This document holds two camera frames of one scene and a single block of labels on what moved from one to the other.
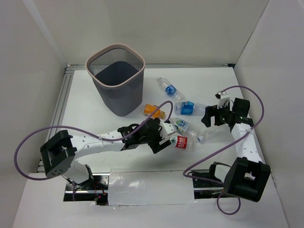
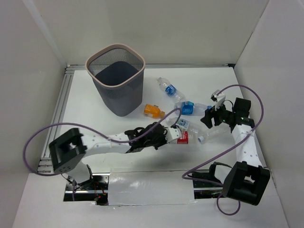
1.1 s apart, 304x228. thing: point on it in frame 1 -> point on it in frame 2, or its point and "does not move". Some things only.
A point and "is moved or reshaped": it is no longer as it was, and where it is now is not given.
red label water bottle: (181, 142) is moved or reshaped
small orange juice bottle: (149, 109) does not move
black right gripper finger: (206, 118) does not move
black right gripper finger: (217, 112) does not move
